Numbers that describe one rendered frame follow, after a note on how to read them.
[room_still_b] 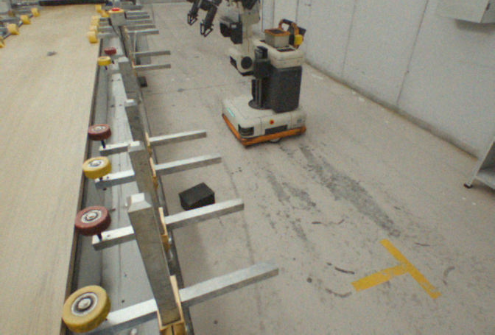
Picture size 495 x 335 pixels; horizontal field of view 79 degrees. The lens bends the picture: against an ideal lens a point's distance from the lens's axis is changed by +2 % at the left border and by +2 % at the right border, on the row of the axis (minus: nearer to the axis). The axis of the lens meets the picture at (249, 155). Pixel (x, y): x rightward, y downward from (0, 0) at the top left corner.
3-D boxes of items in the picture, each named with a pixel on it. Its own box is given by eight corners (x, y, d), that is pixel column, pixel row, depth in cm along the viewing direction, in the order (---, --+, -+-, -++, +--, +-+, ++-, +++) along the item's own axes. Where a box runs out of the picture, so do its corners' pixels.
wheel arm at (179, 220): (241, 205, 98) (241, 195, 95) (244, 212, 95) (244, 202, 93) (96, 244, 85) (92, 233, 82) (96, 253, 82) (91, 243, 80)
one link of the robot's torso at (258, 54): (256, 73, 276) (257, 46, 262) (269, 83, 255) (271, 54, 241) (229, 76, 268) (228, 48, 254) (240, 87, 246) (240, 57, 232)
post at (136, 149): (172, 267, 95) (142, 138, 69) (174, 276, 93) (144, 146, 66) (161, 270, 94) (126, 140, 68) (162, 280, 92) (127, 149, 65)
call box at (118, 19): (126, 24, 165) (123, 9, 161) (127, 27, 160) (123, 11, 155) (113, 25, 163) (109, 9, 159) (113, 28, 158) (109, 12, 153)
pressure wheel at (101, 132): (104, 159, 118) (96, 134, 111) (90, 154, 121) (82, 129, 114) (121, 149, 124) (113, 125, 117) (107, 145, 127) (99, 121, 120)
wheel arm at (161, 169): (219, 160, 116) (219, 151, 114) (222, 164, 113) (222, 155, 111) (98, 185, 103) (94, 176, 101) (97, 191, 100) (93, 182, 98)
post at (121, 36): (141, 100, 188) (124, 23, 163) (141, 104, 185) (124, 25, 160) (133, 101, 187) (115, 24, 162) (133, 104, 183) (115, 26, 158)
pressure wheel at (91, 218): (93, 261, 79) (79, 231, 72) (83, 243, 84) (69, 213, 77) (123, 244, 83) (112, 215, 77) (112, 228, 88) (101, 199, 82)
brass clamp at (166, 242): (166, 218, 93) (163, 206, 90) (173, 251, 83) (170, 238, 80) (146, 223, 91) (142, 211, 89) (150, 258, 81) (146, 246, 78)
